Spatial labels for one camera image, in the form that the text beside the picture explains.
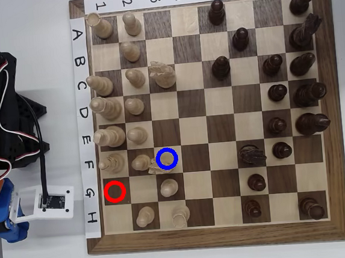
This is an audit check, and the black camera cable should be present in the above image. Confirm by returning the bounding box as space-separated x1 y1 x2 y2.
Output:
21 93 54 208

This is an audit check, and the white paper letter strip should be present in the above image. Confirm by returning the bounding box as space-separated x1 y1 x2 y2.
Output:
66 16 105 239

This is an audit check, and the dark wooden queen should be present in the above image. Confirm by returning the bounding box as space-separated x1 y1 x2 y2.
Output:
291 81 329 109

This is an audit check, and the dark wooden pawn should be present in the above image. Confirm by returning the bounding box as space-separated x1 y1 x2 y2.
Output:
265 115 288 136
241 198 263 220
246 172 268 193
261 54 285 78
207 0 227 27
271 140 293 160
267 83 289 103
231 27 251 52
210 55 232 82

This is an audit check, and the dark wooden bishop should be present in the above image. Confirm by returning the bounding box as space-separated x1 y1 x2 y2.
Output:
288 51 319 78

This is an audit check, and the light wooden rook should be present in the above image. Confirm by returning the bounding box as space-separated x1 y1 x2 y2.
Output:
85 10 114 41
170 204 192 230

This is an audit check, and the light wooden queen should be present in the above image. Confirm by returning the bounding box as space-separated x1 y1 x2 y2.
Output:
88 94 124 122

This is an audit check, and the light wooden pawn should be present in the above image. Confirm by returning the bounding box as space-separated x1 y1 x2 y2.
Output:
126 124 149 146
119 40 142 64
121 10 143 37
160 177 179 198
123 96 146 117
130 153 153 172
134 205 157 229
124 67 147 90

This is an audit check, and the dark wooden rook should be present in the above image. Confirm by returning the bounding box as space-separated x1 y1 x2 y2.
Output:
297 195 326 223
288 0 318 17

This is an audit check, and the wooden chessboard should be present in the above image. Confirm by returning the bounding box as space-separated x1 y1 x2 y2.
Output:
66 0 345 258

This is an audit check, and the light wooden bishop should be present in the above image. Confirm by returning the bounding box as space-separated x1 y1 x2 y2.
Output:
98 152 126 176
85 73 115 98

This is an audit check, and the dark wooden king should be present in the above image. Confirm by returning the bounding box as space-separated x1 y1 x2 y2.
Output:
294 111 332 137

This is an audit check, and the light wooden king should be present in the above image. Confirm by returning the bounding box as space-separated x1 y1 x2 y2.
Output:
92 124 128 150

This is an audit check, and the light wooden knight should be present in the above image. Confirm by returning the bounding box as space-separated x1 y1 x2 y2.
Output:
148 59 178 90
146 148 179 176

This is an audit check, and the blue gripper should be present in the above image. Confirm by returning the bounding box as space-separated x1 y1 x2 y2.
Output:
0 176 31 245

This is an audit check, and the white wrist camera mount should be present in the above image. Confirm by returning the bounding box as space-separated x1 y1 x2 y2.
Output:
7 182 78 225

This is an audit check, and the dark wooden knight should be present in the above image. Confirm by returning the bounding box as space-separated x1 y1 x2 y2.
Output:
237 144 269 168
287 12 326 51

